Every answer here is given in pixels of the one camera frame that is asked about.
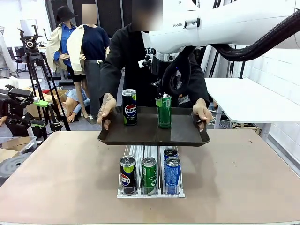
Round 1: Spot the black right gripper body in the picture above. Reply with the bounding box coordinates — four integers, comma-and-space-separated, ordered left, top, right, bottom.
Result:
156, 63, 186, 94

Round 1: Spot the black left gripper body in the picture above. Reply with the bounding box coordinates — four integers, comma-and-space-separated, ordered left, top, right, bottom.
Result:
0, 92, 18, 126

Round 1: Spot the green soda can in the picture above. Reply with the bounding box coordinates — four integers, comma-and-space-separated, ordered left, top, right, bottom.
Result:
156, 93, 172, 129
141, 156, 157, 196

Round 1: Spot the black Pepsi can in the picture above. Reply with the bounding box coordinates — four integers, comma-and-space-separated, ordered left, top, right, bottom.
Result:
121, 89, 138, 126
119, 155, 137, 195

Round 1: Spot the dark brown serving tray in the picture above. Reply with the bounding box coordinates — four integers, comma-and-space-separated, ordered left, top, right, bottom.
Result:
97, 106, 211, 147

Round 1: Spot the person's right forearm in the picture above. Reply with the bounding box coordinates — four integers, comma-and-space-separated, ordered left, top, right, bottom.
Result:
99, 58, 125, 99

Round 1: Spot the person's left forearm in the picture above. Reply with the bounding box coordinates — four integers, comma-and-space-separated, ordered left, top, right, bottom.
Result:
187, 63, 210, 106

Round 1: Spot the person in black jacket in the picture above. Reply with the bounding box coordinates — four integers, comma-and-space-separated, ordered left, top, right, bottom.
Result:
99, 0, 210, 107

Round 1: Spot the person's left hand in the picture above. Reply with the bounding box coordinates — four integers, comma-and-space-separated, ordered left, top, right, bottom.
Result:
192, 97, 213, 132

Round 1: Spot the person's right hand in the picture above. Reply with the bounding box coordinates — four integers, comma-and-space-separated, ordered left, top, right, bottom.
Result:
97, 92, 117, 131

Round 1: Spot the open cardboard box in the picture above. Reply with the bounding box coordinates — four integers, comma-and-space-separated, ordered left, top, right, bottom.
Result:
24, 88, 70, 118

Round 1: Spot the grey plastic bin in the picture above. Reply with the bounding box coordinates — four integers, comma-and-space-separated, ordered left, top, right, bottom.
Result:
0, 135, 38, 155

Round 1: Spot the mannequin lying on floor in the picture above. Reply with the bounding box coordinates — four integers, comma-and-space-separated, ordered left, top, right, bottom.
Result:
58, 89, 91, 124

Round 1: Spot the black stand pole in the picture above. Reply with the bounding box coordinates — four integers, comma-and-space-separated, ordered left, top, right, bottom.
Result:
209, 53, 218, 78

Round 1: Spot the flat cardboard sheet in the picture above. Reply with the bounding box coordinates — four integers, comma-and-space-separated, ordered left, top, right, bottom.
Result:
0, 148, 19, 163

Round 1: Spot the light grey hanging garment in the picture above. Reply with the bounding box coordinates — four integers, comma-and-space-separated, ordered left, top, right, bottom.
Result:
0, 26, 17, 79

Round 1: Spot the black office chair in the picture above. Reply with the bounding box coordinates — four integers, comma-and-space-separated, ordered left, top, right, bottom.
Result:
13, 46, 28, 73

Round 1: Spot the blue Pocari Sweat can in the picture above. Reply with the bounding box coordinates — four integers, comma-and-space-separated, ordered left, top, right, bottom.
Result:
165, 157, 181, 195
163, 147, 179, 161

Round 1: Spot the clear acrylic can dispenser rack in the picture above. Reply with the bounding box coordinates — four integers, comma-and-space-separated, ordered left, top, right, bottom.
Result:
116, 145, 186, 199

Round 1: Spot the black stand with clamps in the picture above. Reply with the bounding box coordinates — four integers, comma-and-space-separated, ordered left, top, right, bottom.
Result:
228, 55, 235, 78

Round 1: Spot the mannequin in blue shirt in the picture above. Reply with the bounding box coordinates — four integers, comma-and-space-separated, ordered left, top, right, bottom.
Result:
45, 21, 91, 120

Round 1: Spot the white side table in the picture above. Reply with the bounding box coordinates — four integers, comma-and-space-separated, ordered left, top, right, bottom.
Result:
203, 77, 300, 143

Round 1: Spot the mannequin in navy top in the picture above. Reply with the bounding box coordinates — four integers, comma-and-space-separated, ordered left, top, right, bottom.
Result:
67, 4, 111, 119

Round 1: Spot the black bucket hat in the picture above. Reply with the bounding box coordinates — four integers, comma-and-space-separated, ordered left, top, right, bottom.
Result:
55, 6, 78, 23

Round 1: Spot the white coiled cable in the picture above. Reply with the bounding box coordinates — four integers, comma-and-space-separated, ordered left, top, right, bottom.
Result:
210, 116, 223, 129

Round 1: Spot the black camera tripod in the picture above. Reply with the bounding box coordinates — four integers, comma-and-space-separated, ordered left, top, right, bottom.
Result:
18, 24, 71, 141

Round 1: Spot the black braided right arm hose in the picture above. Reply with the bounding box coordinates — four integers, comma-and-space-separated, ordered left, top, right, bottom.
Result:
161, 9, 300, 95

